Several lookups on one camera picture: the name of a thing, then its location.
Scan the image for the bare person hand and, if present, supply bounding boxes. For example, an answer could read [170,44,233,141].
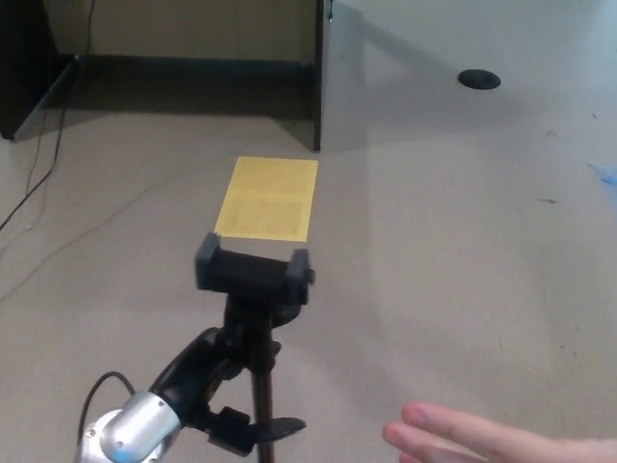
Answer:
[383,401,617,463]

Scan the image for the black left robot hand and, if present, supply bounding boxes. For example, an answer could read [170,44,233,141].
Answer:
[147,326,309,455]

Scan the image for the black tripod with phone holder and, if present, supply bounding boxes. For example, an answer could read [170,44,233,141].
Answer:
[194,231,317,463]

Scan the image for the yellow paper sheet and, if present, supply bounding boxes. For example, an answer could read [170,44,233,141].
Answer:
[214,155,320,243]

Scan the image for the blue tape scrap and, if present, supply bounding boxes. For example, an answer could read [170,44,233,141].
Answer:
[587,163,617,185]

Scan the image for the black round floor cover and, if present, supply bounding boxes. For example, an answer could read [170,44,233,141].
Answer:
[457,68,502,91]

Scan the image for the black robot wrist cable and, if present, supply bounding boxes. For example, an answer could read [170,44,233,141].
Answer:
[79,369,137,428]

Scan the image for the thin grey floor cable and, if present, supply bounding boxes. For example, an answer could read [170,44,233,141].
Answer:
[0,156,237,301]

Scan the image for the thin grey hanging cable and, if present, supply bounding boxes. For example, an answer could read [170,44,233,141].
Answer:
[18,120,45,199]

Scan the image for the black power cable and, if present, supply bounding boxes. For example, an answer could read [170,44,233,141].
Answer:
[0,0,96,230]

